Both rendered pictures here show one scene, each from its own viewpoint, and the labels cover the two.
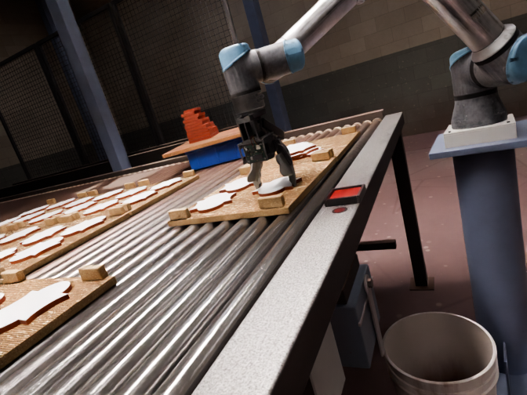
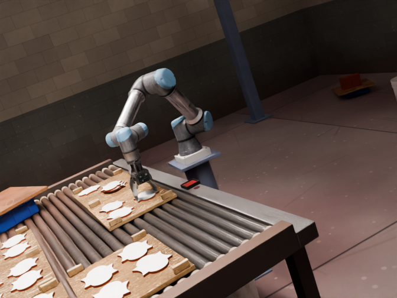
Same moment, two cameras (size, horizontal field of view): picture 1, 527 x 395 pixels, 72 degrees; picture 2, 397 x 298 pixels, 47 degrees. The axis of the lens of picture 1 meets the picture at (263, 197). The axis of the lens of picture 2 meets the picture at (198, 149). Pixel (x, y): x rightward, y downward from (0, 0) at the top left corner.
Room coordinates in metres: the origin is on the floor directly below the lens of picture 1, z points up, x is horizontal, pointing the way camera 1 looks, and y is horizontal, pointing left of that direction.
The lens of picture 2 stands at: (-0.65, 1.48, 1.64)
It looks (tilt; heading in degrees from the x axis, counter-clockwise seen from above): 15 degrees down; 308
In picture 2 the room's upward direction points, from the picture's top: 20 degrees counter-clockwise
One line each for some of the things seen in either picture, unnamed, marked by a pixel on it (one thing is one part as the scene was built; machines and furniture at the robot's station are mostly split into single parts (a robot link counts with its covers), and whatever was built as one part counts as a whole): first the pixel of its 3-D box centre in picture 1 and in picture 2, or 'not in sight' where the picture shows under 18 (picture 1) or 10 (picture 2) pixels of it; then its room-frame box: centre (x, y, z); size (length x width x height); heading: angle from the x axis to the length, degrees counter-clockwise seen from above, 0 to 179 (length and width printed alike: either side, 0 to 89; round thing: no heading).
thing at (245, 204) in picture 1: (259, 189); (130, 203); (1.01, 0.01, 0.93); 0.41 x 0.35 x 0.02; 150
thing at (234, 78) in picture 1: (240, 70); (126, 139); (0.91, -0.03, 1.24); 0.09 x 0.08 x 0.11; 97
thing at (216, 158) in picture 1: (222, 149); (2, 215); (1.94, 0.14, 0.97); 0.31 x 0.31 x 0.10; 83
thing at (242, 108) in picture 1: (249, 103); (132, 155); (0.91, -0.03, 1.16); 0.08 x 0.08 x 0.05
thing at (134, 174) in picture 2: (256, 136); (138, 170); (0.91, -0.03, 1.08); 0.09 x 0.08 x 0.12; 150
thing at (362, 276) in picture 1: (345, 314); not in sight; (0.57, -0.08, 0.77); 0.14 x 0.11 x 0.18; 152
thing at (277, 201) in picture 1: (270, 201); (166, 194); (0.77, -0.01, 0.95); 0.06 x 0.02 x 0.03; 60
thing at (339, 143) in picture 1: (305, 153); (108, 189); (1.37, -0.20, 0.93); 0.41 x 0.35 x 0.02; 151
